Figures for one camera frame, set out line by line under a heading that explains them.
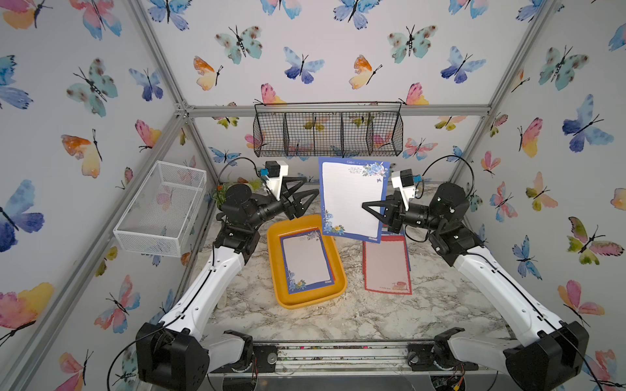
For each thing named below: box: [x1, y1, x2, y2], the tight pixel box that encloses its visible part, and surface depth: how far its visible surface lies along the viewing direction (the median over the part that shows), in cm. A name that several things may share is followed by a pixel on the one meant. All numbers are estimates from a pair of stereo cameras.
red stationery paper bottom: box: [361, 233, 413, 295], surface depth 95 cm
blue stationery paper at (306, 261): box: [280, 229, 336, 295], surface depth 96 cm
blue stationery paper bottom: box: [318, 156, 391, 244], surface depth 64 cm
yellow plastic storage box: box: [267, 214, 348, 310], surface depth 90 cm
